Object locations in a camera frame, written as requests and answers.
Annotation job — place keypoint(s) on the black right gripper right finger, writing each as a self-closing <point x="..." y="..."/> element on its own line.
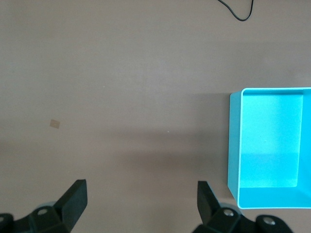
<point x="213" y="218"/>

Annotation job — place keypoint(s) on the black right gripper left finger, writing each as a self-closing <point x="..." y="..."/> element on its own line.
<point x="65" y="213"/>

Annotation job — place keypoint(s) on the small tan tape patch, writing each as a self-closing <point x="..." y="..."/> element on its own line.
<point x="55" y="124"/>

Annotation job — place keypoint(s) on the turquoise plastic bin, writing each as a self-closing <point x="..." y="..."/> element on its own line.
<point x="267" y="136"/>

